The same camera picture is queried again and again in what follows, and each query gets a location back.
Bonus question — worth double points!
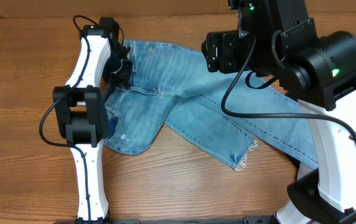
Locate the light blue denim jeans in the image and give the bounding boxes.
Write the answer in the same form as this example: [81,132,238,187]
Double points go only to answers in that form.
[105,40,318,171]

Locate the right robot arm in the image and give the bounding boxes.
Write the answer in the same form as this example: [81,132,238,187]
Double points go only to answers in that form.
[202,0,356,223]

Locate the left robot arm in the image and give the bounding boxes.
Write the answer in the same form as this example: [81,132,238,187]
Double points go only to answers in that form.
[52,17,133,223]

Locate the black garment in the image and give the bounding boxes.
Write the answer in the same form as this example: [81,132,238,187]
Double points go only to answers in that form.
[286,154,301,170]

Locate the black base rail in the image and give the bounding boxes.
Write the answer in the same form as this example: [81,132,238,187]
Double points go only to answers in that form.
[60,216,271,224]

